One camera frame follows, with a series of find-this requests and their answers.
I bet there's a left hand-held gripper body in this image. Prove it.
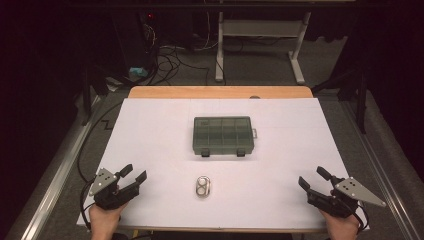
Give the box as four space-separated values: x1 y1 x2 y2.
88 167 140 211

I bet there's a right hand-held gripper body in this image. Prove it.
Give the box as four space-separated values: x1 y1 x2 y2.
307 176 387 220

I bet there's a small silver metal buckle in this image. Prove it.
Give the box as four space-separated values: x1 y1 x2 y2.
195 175 212 198

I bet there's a green translucent compartment box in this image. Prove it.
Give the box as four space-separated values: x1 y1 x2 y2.
192 115 259 158

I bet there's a person's left hand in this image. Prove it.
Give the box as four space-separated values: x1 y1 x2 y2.
88 202 128 240

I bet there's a person's right hand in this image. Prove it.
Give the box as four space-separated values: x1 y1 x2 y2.
319 209 362 240

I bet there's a white sheet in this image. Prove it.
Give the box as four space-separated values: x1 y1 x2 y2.
76 97 370 232

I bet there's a black stand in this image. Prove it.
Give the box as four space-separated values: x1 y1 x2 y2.
80 63 113 127
312 66 368 135

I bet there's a wooden table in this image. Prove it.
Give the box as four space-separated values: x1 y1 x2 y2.
83 85 362 234

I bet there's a teal object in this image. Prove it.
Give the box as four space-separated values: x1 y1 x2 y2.
129 66 149 78

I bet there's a black computer tower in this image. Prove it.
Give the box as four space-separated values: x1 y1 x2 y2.
111 9 159 69

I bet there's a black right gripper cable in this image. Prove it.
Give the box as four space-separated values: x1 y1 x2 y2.
346 201 370 234

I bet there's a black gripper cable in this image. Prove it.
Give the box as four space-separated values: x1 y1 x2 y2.
346 201 370 234
76 100 125 231

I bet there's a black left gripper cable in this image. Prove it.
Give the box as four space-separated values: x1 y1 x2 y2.
76 100 125 231

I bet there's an aluminium rail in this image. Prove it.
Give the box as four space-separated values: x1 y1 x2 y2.
339 99 424 240
18 94 102 240

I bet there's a bundle of floor cables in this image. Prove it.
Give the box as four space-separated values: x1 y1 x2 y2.
146 23 221 87

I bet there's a white metal table frame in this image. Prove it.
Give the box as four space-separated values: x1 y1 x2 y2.
214 11 313 86

